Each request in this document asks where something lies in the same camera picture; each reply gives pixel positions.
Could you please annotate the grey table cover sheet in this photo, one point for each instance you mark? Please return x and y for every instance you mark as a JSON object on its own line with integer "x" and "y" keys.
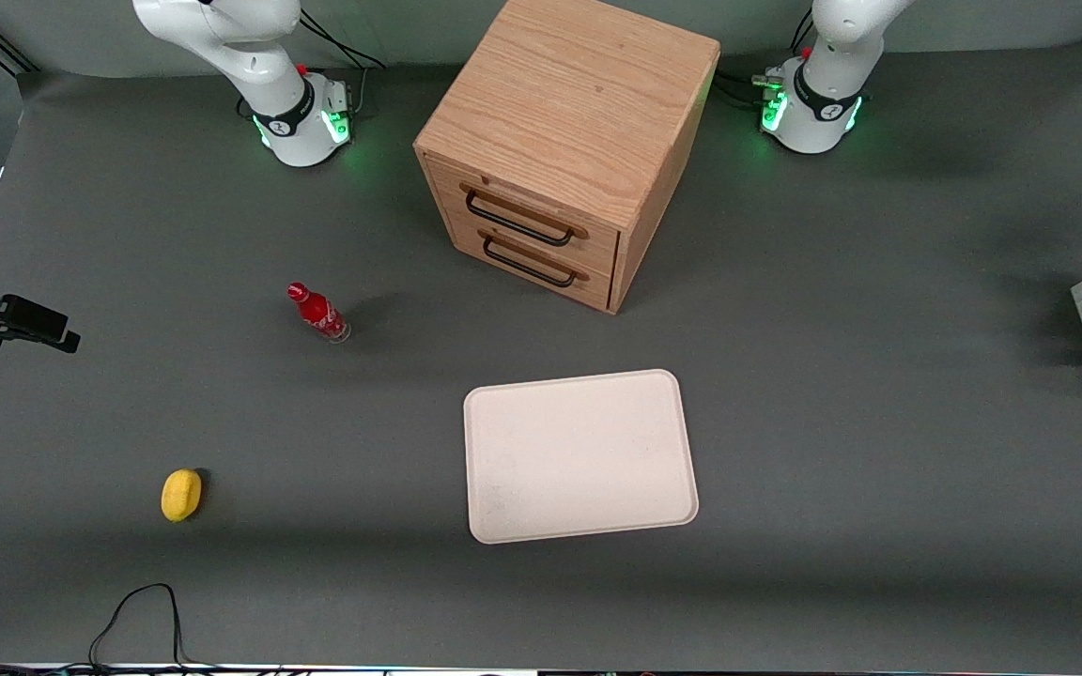
{"x": 222, "y": 235}

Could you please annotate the red cola bottle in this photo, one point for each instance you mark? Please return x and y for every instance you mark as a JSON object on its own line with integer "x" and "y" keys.
{"x": 319, "y": 314}

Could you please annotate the yellow lemon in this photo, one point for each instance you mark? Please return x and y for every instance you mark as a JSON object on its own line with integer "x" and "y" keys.
{"x": 180, "y": 495}

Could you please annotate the cream plastic tray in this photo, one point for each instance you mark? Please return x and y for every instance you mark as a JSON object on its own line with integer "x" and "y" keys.
{"x": 579, "y": 455}

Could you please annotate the wooden two-drawer cabinet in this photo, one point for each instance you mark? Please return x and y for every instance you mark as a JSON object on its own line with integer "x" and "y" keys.
{"x": 579, "y": 103}

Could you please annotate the wooden drawer front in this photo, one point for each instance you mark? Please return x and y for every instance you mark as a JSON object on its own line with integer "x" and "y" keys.
{"x": 503, "y": 272}
{"x": 597, "y": 246}

